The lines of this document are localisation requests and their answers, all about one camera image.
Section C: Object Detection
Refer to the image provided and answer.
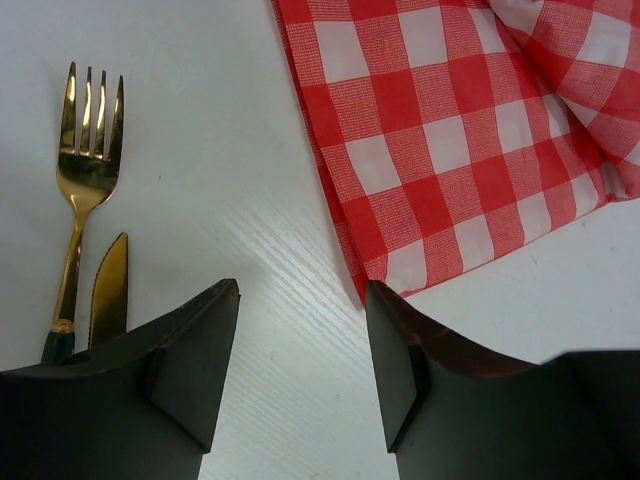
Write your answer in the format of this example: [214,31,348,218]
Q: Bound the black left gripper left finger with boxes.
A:
[1,279,240,479]

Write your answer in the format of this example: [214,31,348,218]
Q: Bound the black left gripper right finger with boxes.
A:
[365,281,639,479]

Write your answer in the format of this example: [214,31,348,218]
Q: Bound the gold fork dark handle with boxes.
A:
[41,63,125,364]

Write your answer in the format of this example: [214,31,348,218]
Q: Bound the red white checkered cloth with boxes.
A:
[273,1,639,296]

